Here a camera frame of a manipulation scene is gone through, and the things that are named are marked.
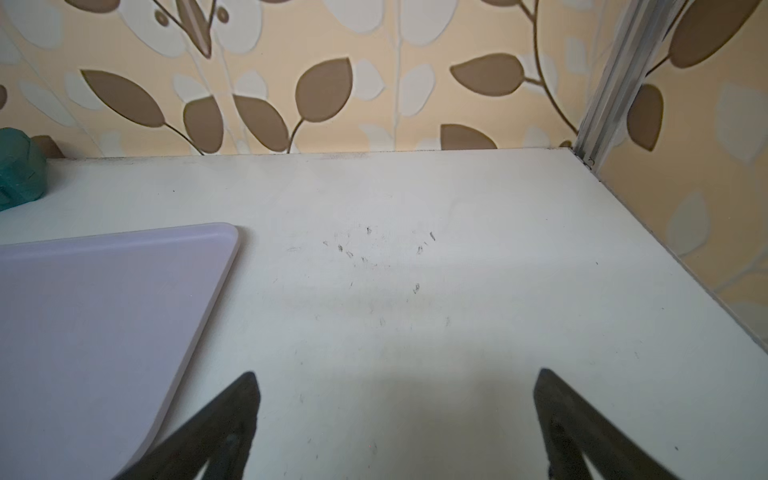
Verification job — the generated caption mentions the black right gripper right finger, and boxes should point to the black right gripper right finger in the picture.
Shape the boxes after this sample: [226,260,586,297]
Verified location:
[533,368,676,479]

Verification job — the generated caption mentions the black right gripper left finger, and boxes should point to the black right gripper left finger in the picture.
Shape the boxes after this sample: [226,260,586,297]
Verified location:
[117,371,261,479]

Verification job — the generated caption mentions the lilac plastic tray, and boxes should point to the lilac plastic tray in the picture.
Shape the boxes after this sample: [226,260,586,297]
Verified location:
[1,223,240,479]

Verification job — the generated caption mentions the green plastic block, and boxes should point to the green plastic block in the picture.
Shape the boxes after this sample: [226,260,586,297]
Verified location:
[1,127,48,210]

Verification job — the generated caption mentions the aluminium frame post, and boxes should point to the aluminium frame post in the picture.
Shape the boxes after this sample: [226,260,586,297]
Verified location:
[572,1,687,173]

